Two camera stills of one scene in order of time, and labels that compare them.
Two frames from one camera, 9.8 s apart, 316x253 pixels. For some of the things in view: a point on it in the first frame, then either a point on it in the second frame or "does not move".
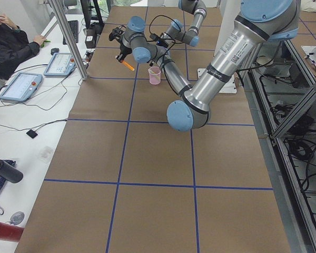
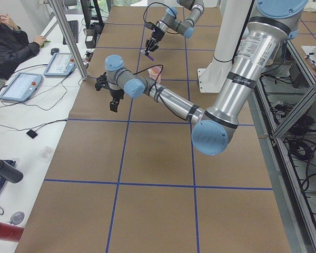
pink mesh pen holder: (155, 75) does not move
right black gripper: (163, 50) → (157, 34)
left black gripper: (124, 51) → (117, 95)
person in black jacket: (8, 45) does not move
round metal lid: (17, 218) does not move
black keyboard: (73, 25) does not move
